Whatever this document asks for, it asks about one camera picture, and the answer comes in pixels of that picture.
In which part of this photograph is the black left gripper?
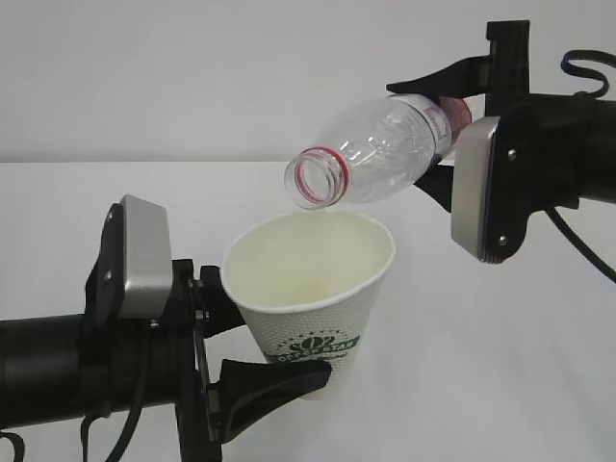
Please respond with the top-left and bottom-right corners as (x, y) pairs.
(160, 259), (332, 461)

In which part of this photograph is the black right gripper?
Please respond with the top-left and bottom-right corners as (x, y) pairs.
(386, 20), (578, 213)

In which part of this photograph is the clear plastic water bottle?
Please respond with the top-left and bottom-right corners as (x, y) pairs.
(284, 94), (473, 210)

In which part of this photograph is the white paper cup green logo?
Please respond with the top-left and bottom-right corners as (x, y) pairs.
(220, 211), (396, 400)

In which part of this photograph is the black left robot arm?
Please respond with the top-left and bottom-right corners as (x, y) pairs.
(1, 260), (332, 461)

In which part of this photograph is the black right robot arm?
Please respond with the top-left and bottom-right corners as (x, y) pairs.
(386, 20), (615, 216)

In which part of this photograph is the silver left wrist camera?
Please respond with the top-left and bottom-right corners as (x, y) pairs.
(86, 194), (173, 328)

